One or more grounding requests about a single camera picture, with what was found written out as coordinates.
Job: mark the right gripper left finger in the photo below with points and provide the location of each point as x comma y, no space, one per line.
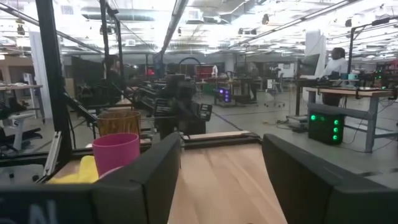
146,193

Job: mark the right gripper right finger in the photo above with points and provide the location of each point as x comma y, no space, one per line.
295,186

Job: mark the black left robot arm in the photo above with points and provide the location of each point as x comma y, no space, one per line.
183,105

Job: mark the pink plastic cup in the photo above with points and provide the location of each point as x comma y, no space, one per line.
116,152

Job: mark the yellow cloth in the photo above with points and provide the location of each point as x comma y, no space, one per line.
85,172

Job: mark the black computer green lights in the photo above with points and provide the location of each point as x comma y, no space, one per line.
326,127

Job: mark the amber translucent cup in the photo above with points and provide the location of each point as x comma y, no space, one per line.
119,123

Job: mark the grey office chair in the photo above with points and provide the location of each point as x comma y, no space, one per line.
275,91

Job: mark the silver aluminium bar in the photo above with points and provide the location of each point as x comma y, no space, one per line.
52,154

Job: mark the wooden-top workbench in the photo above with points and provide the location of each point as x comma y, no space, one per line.
351,92

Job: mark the computer with purple lights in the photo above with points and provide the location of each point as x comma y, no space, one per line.
224,95

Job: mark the person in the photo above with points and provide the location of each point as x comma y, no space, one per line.
335,67
114,74

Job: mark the dark monitor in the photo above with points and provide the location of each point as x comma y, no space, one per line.
309,64

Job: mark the black metal shelf frame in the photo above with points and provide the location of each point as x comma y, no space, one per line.
217,142

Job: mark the black metal frame post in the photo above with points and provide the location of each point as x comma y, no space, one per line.
54,93

